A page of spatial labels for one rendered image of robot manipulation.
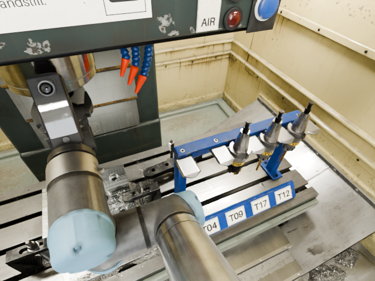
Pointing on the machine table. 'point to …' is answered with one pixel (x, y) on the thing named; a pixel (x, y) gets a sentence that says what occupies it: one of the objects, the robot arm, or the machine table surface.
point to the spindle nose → (66, 72)
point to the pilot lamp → (234, 19)
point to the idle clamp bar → (161, 169)
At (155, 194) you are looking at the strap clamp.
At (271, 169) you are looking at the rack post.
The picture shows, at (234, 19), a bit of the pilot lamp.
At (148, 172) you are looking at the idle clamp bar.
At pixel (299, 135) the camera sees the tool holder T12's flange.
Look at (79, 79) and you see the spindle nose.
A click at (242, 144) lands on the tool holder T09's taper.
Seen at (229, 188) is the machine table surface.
